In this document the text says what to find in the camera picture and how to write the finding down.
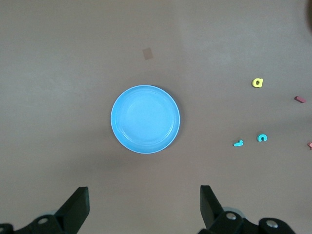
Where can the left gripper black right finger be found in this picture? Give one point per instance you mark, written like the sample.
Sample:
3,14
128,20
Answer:
214,219

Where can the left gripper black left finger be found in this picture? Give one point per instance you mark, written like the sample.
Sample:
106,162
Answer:
73,214

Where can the teal foam letter c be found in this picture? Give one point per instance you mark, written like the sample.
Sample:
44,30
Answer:
259,138

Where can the yellow foam letter a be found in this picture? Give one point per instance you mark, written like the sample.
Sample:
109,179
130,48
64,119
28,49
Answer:
261,83

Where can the teal foam letter r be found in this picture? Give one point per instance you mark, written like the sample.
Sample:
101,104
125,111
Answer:
237,144

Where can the blue plate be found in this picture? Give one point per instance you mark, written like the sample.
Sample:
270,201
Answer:
145,119

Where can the red foam letter t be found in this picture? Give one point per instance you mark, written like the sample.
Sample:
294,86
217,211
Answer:
310,145

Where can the red foam letter l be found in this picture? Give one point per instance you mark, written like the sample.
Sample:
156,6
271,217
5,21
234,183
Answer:
300,99

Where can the brown tape patch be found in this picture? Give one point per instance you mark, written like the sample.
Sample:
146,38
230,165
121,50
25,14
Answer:
147,53

